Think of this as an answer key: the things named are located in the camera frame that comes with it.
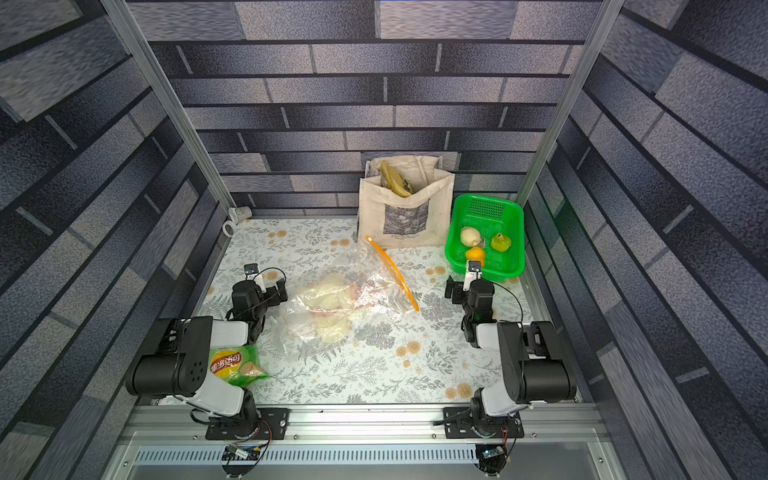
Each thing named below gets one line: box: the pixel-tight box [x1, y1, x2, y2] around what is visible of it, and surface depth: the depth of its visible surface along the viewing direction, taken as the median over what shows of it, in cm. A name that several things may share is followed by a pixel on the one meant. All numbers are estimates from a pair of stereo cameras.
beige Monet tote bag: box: [358, 156, 455, 249], surface depth 102 cm
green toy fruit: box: [490, 232, 511, 252], surface depth 108 cm
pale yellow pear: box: [460, 226, 481, 247], surface depth 110 cm
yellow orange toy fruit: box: [466, 246, 485, 268], surface depth 105 cm
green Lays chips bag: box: [209, 344, 270, 387], surface depth 79 cm
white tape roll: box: [222, 206, 253, 237], surface depth 120 cm
